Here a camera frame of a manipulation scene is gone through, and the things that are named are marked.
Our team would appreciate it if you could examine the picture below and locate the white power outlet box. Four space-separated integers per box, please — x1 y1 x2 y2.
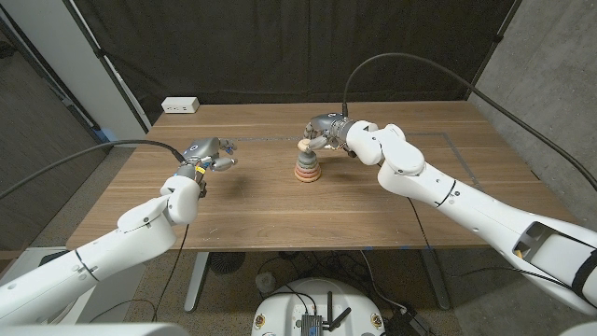
160 96 201 115

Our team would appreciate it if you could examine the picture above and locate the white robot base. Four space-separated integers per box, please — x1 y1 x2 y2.
250 278 387 336

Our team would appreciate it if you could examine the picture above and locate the black backdrop cloth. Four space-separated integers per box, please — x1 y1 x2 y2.
72 0 520 126

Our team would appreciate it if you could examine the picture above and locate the grey router with antennas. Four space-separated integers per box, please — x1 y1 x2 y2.
300 291 353 336

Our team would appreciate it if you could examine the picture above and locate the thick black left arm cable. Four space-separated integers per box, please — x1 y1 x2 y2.
0 139 187 201

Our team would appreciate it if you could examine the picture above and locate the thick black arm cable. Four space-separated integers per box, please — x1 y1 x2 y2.
0 139 187 201
341 51 597 193

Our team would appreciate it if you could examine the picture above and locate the black floor power strip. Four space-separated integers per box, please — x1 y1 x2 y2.
382 305 431 336

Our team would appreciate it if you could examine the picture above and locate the white table leg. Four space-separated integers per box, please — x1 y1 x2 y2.
183 251 211 314

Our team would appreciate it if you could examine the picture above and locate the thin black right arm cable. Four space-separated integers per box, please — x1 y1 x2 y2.
406 196 575 290

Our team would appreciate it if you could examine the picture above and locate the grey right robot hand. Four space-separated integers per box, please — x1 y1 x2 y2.
302 112 355 152

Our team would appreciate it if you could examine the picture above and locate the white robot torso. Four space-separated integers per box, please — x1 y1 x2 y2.
0 322 190 336

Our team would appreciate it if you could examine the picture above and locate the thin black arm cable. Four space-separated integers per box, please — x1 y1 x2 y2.
406 196 575 290
149 223 190 324

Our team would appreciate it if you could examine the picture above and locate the black backdrop stand pole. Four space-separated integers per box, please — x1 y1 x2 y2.
62 0 151 135
464 0 523 102

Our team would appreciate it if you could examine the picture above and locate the grey table leg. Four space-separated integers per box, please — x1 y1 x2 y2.
419 249 452 312

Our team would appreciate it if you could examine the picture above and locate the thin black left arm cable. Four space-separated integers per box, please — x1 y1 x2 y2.
149 223 190 324

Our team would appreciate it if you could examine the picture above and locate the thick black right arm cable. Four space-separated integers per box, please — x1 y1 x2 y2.
341 51 597 193

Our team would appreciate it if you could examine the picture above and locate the black round floor fan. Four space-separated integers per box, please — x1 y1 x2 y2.
208 251 246 275

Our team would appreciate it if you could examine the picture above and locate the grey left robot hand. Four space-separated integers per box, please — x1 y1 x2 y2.
174 136 239 181

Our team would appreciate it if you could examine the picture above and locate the grey round floor object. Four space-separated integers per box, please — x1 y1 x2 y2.
255 272 277 294

